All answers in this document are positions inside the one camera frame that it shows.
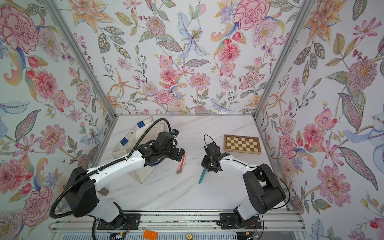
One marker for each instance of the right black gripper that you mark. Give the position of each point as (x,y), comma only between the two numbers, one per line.
(204,163)

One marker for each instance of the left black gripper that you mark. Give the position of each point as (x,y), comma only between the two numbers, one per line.
(176,155)

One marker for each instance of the long pink utility knife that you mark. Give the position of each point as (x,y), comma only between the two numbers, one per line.
(182,164)

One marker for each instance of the teal utility knife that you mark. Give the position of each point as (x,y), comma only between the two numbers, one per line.
(202,175)

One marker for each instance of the blue knitted pouch handle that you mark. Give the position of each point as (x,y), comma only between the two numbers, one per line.
(143,129)

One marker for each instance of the white canvas tote pouch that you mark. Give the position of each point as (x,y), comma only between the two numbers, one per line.
(125,145)

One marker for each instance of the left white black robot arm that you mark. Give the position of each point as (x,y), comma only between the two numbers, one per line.
(83,199)

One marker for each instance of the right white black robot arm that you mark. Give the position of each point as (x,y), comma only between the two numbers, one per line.
(262,185)

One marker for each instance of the wooden folding chess board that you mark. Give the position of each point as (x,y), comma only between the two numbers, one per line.
(242,144)

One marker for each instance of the orange tag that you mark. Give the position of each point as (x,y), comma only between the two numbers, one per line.
(150,235)

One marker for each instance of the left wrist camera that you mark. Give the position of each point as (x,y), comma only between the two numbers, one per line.
(175,132)

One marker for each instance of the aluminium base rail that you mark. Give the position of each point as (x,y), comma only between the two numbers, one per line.
(186,221)

